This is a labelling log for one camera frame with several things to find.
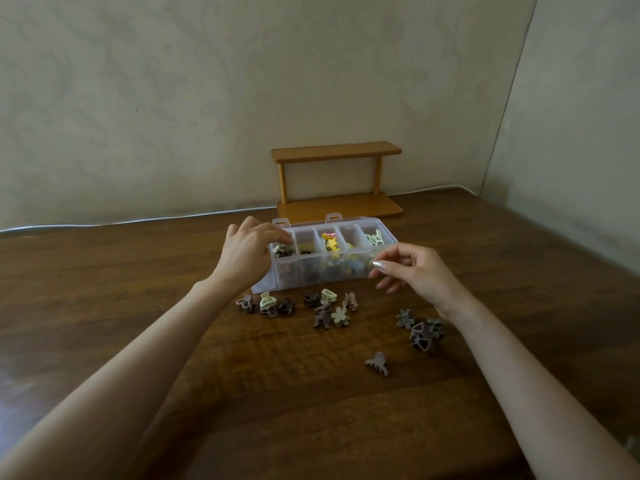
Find white cable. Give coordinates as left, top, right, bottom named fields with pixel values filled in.
left=0, top=184, right=480, bottom=233

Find person's left hand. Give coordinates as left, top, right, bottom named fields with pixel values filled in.
left=209, top=216, right=295, bottom=295

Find person's right hand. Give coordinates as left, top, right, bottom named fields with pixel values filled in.
left=368, top=242, right=473, bottom=321

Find pile of mixed hair clips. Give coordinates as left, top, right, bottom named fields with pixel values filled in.
left=235, top=288, right=360, bottom=331

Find person's left forearm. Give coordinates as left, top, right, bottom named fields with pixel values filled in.
left=0, top=279, right=236, bottom=480

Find clear plastic compartment box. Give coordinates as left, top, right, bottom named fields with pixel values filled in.
left=249, top=213, right=399, bottom=295

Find small wooden shelf rack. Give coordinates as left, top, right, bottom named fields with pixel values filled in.
left=271, top=141, right=404, bottom=225

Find person's right forearm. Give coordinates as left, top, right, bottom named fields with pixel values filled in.
left=442, top=299, right=640, bottom=480

